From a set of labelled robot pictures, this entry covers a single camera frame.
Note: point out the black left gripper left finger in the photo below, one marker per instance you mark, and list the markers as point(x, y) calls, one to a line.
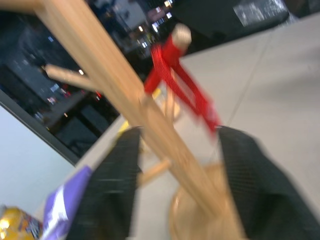
point(107, 190)

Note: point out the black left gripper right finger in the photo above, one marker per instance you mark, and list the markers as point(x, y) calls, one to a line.
point(260, 190)

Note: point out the wooden tree stand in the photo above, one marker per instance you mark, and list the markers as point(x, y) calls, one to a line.
point(105, 65)

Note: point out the purple and white box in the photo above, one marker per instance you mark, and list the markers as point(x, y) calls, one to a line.
point(66, 202)

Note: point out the yellow snack package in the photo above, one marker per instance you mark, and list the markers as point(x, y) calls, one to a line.
point(15, 223)

